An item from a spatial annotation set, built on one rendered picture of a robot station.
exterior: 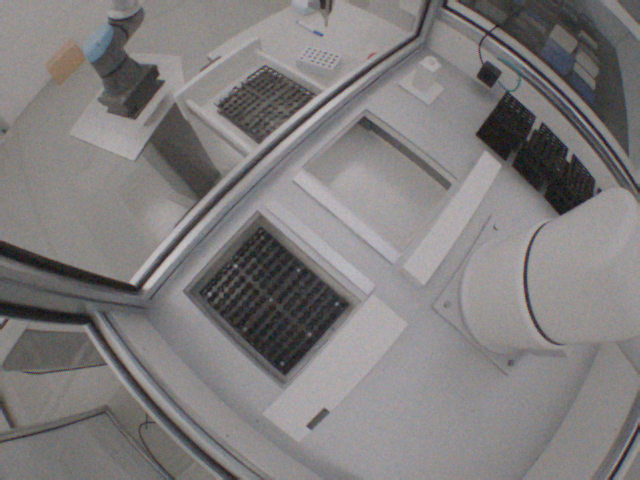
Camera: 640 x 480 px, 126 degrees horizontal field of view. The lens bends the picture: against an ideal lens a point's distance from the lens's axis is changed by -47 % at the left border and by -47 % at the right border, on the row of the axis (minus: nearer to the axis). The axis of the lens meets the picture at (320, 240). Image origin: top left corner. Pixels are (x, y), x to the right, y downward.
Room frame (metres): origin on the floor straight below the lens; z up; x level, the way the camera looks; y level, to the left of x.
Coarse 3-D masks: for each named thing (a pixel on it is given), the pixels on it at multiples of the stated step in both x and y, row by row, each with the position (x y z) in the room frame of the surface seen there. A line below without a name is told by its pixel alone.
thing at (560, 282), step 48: (624, 192) 0.13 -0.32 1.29; (480, 240) 0.16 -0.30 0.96; (528, 240) 0.11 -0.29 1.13; (576, 240) 0.09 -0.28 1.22; (624, 240) 0.07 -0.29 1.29; (480, 288) 0.06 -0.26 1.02; (528, 288) 0.05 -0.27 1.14; (576, 288) 0.03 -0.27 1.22; (624, 288) 0.02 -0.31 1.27; (480, 336) -0.02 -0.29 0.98; (528, 336) -0.02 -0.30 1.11; (576, 336) -0.02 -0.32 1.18; (624, 336) -0.03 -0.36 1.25
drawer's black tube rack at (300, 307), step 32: (256, 256) 0.11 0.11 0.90; (288, 256) 0.12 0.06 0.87; (224, 288) 0.04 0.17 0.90; (256, 288) 0.05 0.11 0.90; (288, 288) 0.06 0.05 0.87; (320, 288) 0.06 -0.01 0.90; (256, 320) -0.01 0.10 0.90; (288, 320) -0.01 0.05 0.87; (320, 320) 0.00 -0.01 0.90; (288, 352) -0.07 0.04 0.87
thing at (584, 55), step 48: (480, 0) 0.68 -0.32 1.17; (528, 0) 0.62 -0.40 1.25; (576, 0) 0.57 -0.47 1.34; (624, 0) 0.52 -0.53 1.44; (528, 48) 0.59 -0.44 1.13; (576, 48) 0.54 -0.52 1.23; (624, 48) 0.49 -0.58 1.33; (576, 96) 0.49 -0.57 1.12; (624, 96) 0.44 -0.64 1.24; (624, 144) 0.39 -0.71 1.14
